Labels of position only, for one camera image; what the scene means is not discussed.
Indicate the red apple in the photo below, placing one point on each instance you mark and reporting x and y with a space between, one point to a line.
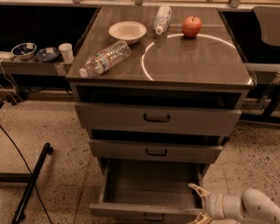
191 26

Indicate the grey chair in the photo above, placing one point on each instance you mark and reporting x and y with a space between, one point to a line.
269 28

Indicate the black stand leg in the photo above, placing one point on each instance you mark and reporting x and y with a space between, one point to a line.
29 180

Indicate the white power strip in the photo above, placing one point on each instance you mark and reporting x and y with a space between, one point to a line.
4 55

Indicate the large clear water bottle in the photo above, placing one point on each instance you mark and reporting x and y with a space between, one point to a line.
105 59

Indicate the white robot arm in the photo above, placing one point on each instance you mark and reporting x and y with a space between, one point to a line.
252 207

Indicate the grey drawer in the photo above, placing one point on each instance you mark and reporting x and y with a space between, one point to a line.
157 119
143 151
150 191

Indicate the small clear water bottle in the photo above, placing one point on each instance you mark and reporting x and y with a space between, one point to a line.
162 20

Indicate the white paper cup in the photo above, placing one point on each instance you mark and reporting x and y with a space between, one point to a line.
67 52

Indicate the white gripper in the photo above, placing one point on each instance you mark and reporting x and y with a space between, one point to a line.
214 205

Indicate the grey side shelf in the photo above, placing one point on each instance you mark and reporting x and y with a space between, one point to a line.
34 68

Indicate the dark blue bowl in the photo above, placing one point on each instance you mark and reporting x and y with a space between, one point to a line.
47 54

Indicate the grey drawer cabinet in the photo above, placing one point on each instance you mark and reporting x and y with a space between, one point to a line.
164 70

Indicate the white bowl with items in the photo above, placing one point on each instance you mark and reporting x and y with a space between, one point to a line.
24 51

